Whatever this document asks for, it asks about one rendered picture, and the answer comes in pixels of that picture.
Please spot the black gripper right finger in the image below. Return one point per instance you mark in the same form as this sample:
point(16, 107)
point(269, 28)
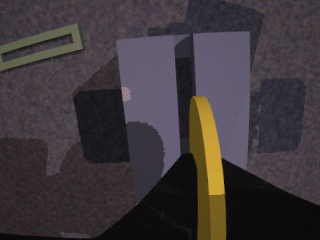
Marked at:
point(257, 210)

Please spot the gold coin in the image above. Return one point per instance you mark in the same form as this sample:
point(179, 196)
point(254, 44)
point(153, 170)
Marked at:
point(205, 149)

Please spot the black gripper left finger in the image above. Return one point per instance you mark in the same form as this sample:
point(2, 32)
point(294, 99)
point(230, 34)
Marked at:
point(168, 212)

